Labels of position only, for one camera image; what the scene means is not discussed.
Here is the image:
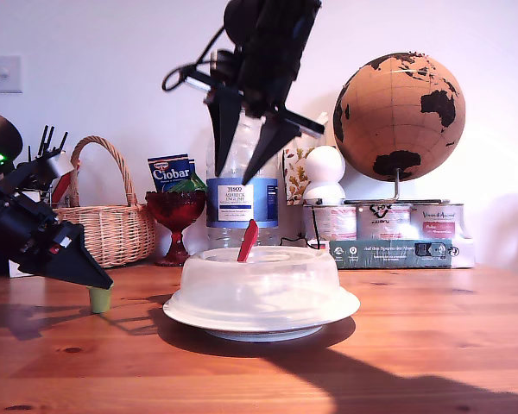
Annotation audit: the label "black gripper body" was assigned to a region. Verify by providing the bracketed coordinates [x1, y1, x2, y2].
[0, 185, 64, 269]

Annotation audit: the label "green coffee capsule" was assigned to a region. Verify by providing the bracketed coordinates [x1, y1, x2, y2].
[88, 285, 113, 314]

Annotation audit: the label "clear plastic dome red handle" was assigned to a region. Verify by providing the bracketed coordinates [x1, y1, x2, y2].
[162, 218, 361, 333]

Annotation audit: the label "white plate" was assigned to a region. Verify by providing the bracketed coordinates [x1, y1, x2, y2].
[162, 297, 361, 343]

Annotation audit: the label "red spatula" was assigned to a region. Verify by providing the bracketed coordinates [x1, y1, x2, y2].
[51, 170, 79, 206]

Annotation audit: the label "large clear water bottle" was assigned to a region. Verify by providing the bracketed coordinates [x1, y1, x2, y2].
[205, 107, 281, 260]

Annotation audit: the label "green foil packet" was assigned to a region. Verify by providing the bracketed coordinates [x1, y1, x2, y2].
[167, 172, 208, 195]

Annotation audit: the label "blue Ciobar packet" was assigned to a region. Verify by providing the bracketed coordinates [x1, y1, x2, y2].
[147, 154, 198, 193]

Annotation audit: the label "tin can pink white label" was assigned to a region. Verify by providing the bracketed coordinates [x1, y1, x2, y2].
[302, 204, 357, 242]

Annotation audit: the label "red glass goblet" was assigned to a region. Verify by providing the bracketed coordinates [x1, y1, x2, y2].
[145, 191, 208, 267]

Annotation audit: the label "cork globe on metal stand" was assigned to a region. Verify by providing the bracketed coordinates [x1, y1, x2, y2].
[332, 51, 466, 206]

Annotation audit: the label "tin can recycling symbol label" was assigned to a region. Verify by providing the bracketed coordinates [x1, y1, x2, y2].
[356, 202, 412, 241]

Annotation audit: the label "white green cardboard can tray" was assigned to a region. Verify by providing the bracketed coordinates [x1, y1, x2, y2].
[306, 235, 477, 270]

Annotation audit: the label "tin can red label panel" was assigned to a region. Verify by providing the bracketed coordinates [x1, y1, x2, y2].
[410, 202, 470, 241]

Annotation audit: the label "wicker basket with handle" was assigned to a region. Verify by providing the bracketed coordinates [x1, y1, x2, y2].
[51, 135, 157, 269]

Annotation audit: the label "white round security camera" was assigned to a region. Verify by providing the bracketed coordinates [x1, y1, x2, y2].
[301, 145, 347, 206]

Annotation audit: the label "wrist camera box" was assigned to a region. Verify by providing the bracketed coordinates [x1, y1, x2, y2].
[34, 150, 74, 180]
[210, 50, 243, 87]

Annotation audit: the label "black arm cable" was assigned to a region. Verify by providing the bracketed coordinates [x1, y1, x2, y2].
[161, 25, 228, 94]

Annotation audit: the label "thin black camera cable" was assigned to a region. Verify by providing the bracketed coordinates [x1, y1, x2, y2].
[279, 205, 321, 249]

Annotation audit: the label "white light switch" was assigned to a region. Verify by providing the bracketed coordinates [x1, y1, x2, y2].
[0, 55, 23, 95]

